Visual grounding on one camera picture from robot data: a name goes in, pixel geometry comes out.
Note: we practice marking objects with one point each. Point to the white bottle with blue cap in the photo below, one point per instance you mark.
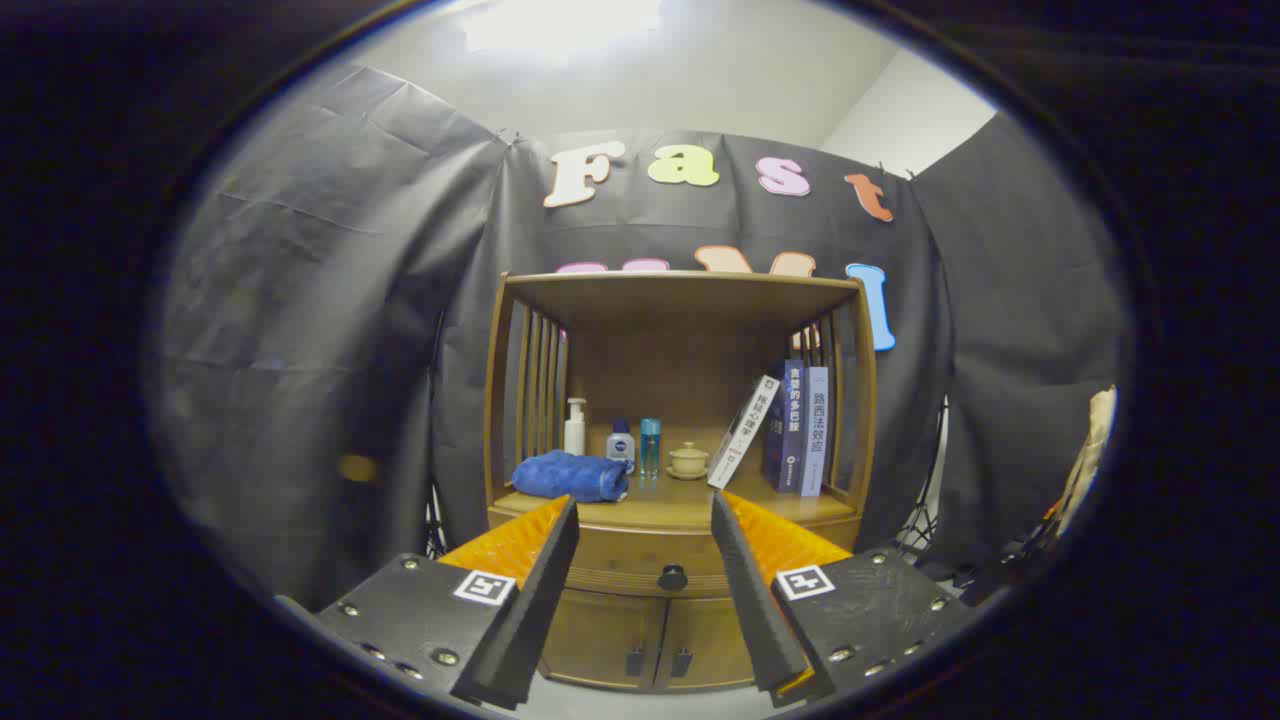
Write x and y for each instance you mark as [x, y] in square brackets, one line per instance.
[621, 448]

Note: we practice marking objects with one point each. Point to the beige lidded teacup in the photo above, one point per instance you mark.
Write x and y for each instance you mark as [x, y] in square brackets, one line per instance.
[688, 461]

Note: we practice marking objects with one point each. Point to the white leaning book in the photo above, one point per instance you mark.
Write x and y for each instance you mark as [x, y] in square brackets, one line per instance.
[745, 430]

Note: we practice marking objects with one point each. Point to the folded blue towel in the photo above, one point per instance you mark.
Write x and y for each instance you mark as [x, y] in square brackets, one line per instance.
[565, 475]

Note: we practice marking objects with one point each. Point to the black backdrop cloth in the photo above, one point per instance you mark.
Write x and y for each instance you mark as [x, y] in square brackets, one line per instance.
[300, 300]

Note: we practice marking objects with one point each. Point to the clear blue bottle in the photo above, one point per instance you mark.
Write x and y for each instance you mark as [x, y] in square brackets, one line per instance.
[650, 450]

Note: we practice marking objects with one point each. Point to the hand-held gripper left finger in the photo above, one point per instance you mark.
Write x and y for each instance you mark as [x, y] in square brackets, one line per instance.
[540, 600]

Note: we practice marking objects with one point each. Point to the wooden countertop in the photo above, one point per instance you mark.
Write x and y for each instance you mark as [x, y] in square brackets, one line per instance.
[680, 500]

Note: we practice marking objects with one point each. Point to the dark blue book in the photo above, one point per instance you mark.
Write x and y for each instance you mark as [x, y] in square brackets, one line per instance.
[787, 430]

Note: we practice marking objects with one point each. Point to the white pump bottle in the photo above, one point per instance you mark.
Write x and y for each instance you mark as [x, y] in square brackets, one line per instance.
[575, 435]

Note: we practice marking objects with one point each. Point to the wooden cabinet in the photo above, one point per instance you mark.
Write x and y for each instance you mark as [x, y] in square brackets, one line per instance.
[680, 360]

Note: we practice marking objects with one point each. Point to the wooden drawer with black knob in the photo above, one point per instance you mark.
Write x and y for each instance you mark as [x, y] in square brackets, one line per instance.
[640, 555]

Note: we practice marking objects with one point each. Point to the wooden cabinet door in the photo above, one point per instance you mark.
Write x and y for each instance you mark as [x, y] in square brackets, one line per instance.
[590, 630]
[715, 640]

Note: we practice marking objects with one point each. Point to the beige wooden object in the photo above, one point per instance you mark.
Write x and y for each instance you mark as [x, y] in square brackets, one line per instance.
[1095, 440]

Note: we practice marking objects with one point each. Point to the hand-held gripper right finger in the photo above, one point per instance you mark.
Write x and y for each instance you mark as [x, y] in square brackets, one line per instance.
[752, 590]

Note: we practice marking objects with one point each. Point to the black light stand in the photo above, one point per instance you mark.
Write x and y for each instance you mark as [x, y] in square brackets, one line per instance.
[921, 530]

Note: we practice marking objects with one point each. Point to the light blue book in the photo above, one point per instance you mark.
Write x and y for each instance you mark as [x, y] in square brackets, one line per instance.
[815, 440]

